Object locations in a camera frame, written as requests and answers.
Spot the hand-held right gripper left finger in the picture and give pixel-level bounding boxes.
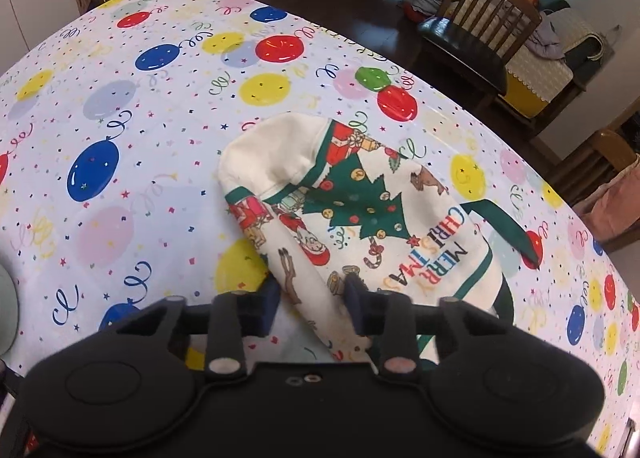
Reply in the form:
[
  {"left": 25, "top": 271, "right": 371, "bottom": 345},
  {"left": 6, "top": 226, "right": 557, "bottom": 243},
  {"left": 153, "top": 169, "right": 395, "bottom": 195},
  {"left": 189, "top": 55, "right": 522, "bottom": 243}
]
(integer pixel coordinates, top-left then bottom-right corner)
[{"left": 117, "top": 272, "right": 282, "bottom": 381}]

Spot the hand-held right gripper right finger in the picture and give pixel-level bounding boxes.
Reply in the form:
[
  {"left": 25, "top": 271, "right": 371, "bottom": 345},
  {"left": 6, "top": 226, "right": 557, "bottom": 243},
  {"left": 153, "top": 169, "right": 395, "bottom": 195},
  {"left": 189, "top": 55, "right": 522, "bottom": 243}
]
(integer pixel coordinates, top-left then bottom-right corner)
[{"left": 344, "top": 272, "right": 506, "bottom": 381}]

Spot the white christmas print cloth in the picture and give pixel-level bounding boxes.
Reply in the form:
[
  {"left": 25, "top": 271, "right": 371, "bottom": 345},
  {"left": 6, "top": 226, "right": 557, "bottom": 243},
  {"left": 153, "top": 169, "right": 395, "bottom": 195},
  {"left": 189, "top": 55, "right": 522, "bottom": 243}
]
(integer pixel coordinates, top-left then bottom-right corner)
[{"left": 217, "top": 111, "right": 544, "bottom": 369}]

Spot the balloon print tablecloth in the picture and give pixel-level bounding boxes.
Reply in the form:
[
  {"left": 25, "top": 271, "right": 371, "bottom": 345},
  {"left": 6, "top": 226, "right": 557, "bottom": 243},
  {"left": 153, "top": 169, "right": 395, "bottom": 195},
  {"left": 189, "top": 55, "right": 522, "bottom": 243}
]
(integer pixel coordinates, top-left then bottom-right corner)
[{"left": 0, "top": 0, "right": 640, "bottom": 458}]

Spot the pale green round object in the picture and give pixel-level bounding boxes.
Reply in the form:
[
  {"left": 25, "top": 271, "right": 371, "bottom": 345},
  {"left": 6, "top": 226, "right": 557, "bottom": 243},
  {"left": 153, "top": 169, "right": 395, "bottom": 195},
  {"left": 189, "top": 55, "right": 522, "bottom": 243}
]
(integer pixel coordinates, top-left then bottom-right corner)
[{"left": 0, "top": 263, "right": 20, "bottom": 355}]

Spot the pink towel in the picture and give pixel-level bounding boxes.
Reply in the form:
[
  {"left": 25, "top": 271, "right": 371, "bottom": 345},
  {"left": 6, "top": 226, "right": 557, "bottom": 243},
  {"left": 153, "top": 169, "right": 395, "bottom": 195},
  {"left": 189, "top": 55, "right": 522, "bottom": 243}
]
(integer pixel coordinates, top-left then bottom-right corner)
[{"left": 590, "top": 172, "right": 640, "bottom": 242}]

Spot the wooden slat-back chair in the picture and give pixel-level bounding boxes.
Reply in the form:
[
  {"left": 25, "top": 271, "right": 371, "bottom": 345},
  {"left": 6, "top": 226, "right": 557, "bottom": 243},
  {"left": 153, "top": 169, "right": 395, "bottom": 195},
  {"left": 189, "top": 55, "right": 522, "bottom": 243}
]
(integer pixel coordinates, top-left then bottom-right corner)
[{"left": 417, "top": 0, "right": 544, "bottom": 112}]

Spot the yellow and cream sofa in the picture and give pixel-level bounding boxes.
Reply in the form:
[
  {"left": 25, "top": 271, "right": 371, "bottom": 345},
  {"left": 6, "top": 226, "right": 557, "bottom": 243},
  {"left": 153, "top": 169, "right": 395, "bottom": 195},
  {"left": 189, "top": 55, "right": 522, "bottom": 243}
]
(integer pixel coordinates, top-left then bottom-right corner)
[{"left": 504, "top": 8, "right": 614, "bottom": 120}]

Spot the pile of clothes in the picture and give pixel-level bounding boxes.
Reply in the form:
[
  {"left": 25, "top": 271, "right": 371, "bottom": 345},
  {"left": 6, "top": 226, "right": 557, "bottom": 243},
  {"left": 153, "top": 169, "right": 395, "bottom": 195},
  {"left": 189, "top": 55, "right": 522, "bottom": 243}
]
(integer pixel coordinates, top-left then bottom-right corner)
[{"left": 502, "top": 0, "right": 572, "bottom": 60}]

